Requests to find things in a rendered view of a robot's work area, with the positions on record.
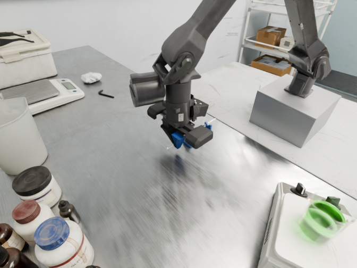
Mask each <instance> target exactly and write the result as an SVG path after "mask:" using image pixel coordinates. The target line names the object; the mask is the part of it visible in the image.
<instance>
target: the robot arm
mask: <svg viewBox="0 0 357 268"><path fill-rule="evenodd" d="M235 2H236V0H202V2H201V3H200V5H199V6H198V7H197V9H196V10H195V12H194V13H193V15H192V16H191V17H190V18H189V19H188V20H187V22H186V23H184V24H183V25H181V26H179V27H178V28H176V29H175V30H174V31H173V32H172V33H171V34H170V36H169V37H168V38H167V39H166V40H165V41H164V43H163V45H162V47H161V53H160V55H159V56H158V57H157V59H156V61H155V62H154V64H153V65H152V68H153V69H154V72H147V73H133V74H130V85H129V87H130V93H131V98H132V101H133V105H134V107H140V106H146V105H151V104H154V105H152V106H150V107H149V108H148V109H147V114H148V116H150V117H151V118H152V119H154V120H155V119H156V118H157V115H158V114H160V115H162V116H163V118H162V119H161V120H162V121H163V124H161V125H160V127H161V128H162V129H163V130H164V132H165V133H166V134H167V136H168V137H169V139H170V141H171V142H172V144H173V143H174V144H175V145H174V147H175V148H177V149H179V148H181V146H182V144H183V142H184V140H185V142H186V143H187V144H189V145H190V146H191V147H193V148H194V149H198V148H199V147H201V146H202V145H204V144H205V143H207V142H208V141H210V140H212V139H213V135H214V134H213V132H212V131H211V130H209V129H208V128H206V127H204V126H203V125H200V126H198V127H195V128H194V126H195V124H194V123H192V122H196V120H197V117H200V116H203V117H205V116H206V113H207V110H208V107H209V105H208V104H207V103H205V102H203V101H201V100H199V99H196V98H194V95H193V94H191V80H194V79H200V78H201V75H200V74H199V73H198V72H197V71H196V70H195V68H196V66H197V64H198V63H199V61H200V59H201V58H202V56H203V54H204V52H205V48H206V43H207V40H208V38H209V36H210V35H211V33H212V32H213V31H214V30H215V28H216V27H217V26H218V24H219V23H220V22H221V20H222V19H223V17H224V16H225V15H226V13H227V12H228V11H229V10H230V8H231V7H232V6H233V4H234V3H235ZM284 2H285V6H286V10H287V15H288V19H289V22H290V26H291V30H292V34H293V38H294V45H293V47H292V48H291V50H289V51H288V52H287V53H288V55H289V58H290V59H289V61H290V62H291V67H293V68H295V69H297V70H296V72H295V75H294V77H293V79H292V81H291V83H290V84H289V85H288V86H287V87H285V88H284V90H285V91H288V92H289V93H292V94H295V95H297V96H299V97H302V98H306V97H308V96H309V95H310V94H311V93H312V92H313V91H314V90H313V89H311V88H312V86H313V84H314V82H315V80H316V79H319V80H322V79H323V78H325V77H327V75H328V74H329V73H330V71H331V67H330V62H329V51H328V48H327V46H326V45H325V44H324V43H323V42H322V41H321V40H320V38H319V37H318V31H317V23H316V15H315V7H314V3H313V0H284ZM167 64H168V65H169V67H170V68H171V70H170V71H168V70H167V69H166V68H165V66H166V65H167ZM165 95H166V100H164V97H165ZM191 120H192V122H191Z"/></svg>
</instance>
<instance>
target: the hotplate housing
mask: <svg viewBox="0 0 357 268"><path fill-rule="evenodd" d="M284 195H285V194H284V193H283V185H282V182H280V183H279V182H278V184H277V186H276V191H275V195H274V200H273V204H272V207H271V211H270V216H269V220H268V225H267V229H266V234H265V238H264V241H263V246H262V250H261V254H260V258H259V263H258V268H297V267H295V266H293V265H291V264H289V263H287V262H285V261H283V260H281V259H280V258H278V257H277V256H276V255H275V253H274V242H275V237H276V231H277V226H278V220H279V215H280V212H281V206H282V201H283V197H284Z"/></svg>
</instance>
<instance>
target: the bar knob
mask: <svg viewBox="0 0 357 268"><path fill-rule="evenodd" d="M305 190H306V188H305V187H304V185H303V184H302V183H299V182H298V183H297V186H296V188H291V189H290V191H291V192H293V193H294V194H296V195H298V196H301V197H305V198H307V197H308V195H307V193H305Z"/></svg>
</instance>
